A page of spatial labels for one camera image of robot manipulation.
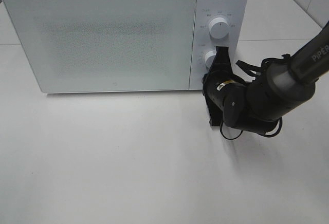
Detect upper white power knob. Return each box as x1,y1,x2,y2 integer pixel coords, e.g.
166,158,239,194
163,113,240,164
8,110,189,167
208,16,230,39

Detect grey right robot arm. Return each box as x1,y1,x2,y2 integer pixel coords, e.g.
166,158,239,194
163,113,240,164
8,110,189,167
202,25,328,138

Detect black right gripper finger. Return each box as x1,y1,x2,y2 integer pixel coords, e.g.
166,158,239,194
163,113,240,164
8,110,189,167
209,46,233,74

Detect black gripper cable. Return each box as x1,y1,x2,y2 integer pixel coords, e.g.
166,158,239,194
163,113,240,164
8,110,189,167
218,54,294,140

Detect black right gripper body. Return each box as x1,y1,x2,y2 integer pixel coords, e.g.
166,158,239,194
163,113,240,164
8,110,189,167
203,71,279,135

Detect white timer knob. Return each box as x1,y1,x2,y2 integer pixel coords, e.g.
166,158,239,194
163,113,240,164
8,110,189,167
204,50,217,69

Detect white microwave door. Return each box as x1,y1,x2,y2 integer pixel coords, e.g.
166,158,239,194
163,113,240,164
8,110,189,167
4,0,196,94

